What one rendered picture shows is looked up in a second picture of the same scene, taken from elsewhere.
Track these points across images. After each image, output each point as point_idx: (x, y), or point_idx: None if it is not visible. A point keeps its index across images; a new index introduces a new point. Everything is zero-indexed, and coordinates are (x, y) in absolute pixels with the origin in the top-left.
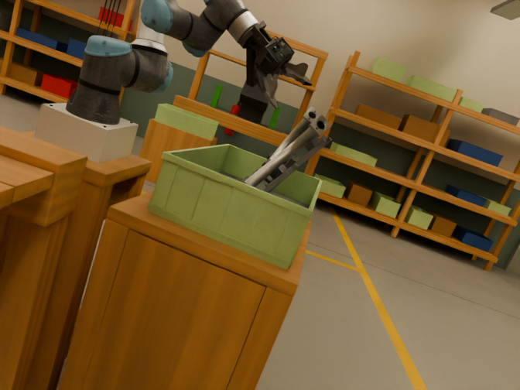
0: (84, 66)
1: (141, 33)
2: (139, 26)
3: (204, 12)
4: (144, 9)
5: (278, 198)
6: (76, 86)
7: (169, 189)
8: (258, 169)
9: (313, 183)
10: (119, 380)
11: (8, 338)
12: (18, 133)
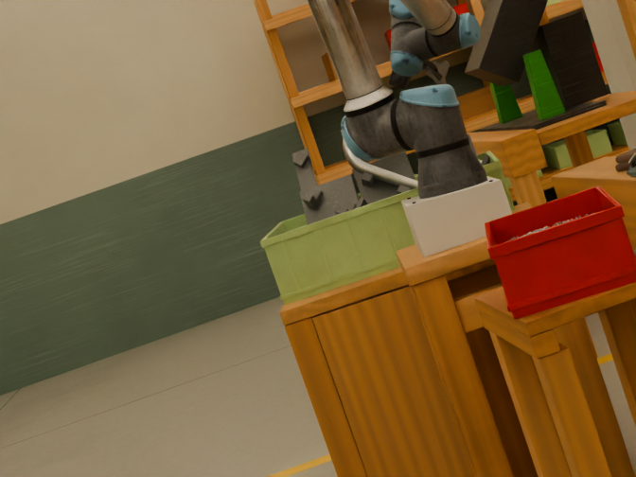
0: (461, 122)
1: (379, 79)
2: (375, 73)
3: (418, 24)
4: (471, 28)
5: (491, 152)
6: (462, 152)
7: (509, 192)
8: (399, 185)
9: (285, 230)
10: None
11: None
12: (579, 174)
